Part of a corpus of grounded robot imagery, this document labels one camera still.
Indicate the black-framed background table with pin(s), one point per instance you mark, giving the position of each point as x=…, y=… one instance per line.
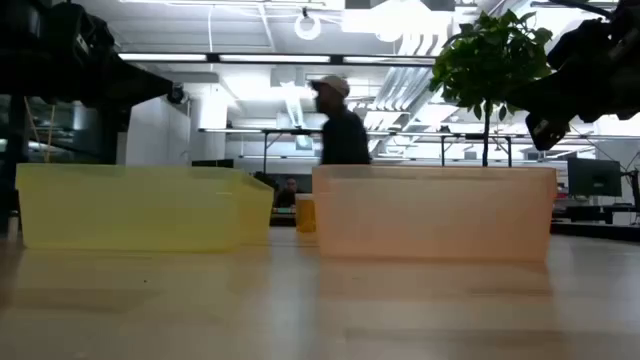
x=443, y=150
x=265, y=150

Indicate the potted green tree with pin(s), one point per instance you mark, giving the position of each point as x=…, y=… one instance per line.
x=487, y=60

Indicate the translucent yellow plastic bin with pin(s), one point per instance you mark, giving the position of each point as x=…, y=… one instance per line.
x=130, y=210

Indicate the dark office desk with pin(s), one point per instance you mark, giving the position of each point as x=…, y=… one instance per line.
x=590, y=212

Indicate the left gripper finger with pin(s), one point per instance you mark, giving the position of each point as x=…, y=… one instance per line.
x=137, y=87

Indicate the large white-capped pill bottle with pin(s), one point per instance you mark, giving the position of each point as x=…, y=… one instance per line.
x=305, y=215

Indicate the low black screen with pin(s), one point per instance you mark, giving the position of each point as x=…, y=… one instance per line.
x=212, y=163

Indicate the black computer monitor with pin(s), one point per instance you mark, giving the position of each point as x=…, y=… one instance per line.
x=594, y=177

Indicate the translucent orange plastic bin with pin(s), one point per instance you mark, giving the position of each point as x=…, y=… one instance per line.
x=435, y=215

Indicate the thin yellow rods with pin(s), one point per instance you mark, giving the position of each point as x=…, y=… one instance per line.
x=48, y=145

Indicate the round black spot lamp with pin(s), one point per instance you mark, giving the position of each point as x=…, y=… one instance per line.
x=176, y=94

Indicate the walking person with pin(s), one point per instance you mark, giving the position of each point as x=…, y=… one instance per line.
x=344, y=135

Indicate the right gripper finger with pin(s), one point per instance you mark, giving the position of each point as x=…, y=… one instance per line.
x=546, y=131
x=545, y=97

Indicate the small white cup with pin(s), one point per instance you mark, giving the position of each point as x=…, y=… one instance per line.
x=13, y=226

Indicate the seated person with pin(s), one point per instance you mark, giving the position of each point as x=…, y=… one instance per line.
x=287, y=197

